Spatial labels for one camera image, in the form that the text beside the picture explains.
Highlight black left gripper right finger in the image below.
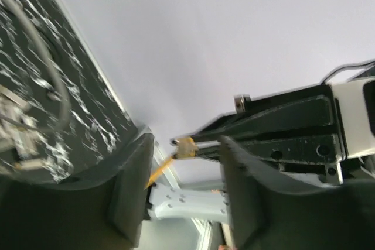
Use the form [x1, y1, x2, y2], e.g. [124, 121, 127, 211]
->
[220, 136, 374, 249]

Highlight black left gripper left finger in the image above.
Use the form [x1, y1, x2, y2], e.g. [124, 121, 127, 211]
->
[1, 133, 154, 249]

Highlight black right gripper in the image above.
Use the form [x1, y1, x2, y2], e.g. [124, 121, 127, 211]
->
[234, 84, 346, 186]

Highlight yellow ethernet cable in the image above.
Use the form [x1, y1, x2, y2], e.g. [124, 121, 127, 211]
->
[145, 136, 200, 189]

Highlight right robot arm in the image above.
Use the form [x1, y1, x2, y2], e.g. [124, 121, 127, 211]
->
[146, 85, 342, 223]

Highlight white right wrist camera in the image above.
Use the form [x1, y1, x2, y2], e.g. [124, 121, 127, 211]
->
[331, 77, 374, 159]

